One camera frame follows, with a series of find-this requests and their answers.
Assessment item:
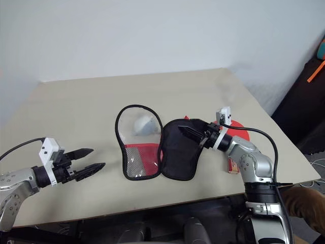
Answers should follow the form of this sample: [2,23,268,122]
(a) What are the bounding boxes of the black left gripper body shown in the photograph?
[52,150,78,185]

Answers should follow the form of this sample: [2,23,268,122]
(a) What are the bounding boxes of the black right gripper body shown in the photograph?
[202,122,221,150]

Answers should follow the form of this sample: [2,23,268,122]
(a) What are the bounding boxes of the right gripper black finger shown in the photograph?
[183,132,204,142]
[178,125,205,137]

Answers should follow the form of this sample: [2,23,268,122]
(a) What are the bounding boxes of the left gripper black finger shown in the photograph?
[75,162,106,182]
[66,148,94,161]

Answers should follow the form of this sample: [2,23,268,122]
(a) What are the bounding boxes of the black and red pouch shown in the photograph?
[114,104,213,182]

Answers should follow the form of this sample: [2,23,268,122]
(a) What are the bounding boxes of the pale crumpled plastic piece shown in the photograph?
[130,115,158,137]

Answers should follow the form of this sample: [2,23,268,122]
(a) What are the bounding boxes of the grey rounded shape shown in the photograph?
[118,221,153,244]

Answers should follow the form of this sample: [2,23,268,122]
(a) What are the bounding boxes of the black rounded shape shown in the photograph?
[183,217,212,244]

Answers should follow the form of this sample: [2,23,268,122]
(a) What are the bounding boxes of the black furniture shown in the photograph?
[270,33,325,156]

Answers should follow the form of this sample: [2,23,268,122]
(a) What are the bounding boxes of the brown rounded object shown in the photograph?
[281,187,325,233]

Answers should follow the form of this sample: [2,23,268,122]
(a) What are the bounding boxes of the orange strip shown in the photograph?
[306,60,325,83]

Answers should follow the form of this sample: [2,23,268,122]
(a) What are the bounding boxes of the teal round object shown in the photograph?
[316,39,325,60]

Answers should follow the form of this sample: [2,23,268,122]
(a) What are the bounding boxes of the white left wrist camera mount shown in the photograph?
[38,137,66,188]

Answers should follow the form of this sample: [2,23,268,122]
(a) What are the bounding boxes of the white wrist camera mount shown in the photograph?
[212,106,233,151]
[38,137,66,188]

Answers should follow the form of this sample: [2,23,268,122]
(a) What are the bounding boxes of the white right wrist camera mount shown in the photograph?
[212,106,233,151]

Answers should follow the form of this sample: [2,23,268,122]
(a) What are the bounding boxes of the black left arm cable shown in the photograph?
[0,138,47,162]

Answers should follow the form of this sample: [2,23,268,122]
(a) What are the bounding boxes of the white floor cables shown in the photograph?
[306,151,325,189]

